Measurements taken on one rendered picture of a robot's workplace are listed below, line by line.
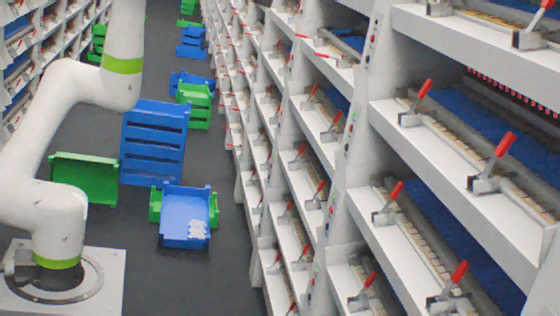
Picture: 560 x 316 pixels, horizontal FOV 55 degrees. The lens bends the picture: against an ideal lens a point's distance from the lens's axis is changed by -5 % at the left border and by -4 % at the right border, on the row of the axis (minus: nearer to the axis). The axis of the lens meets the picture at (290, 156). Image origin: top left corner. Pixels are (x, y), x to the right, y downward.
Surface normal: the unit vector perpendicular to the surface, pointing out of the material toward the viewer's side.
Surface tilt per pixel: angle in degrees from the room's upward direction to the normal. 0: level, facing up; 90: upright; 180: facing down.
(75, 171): 90
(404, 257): 16
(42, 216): 87
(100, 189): 90
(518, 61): 106
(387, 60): 90
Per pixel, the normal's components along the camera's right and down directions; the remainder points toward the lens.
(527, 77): -0.98, 0.14
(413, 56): 0.18, 0.38
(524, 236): -0.07, -0.91
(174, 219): 0.24, -0.74
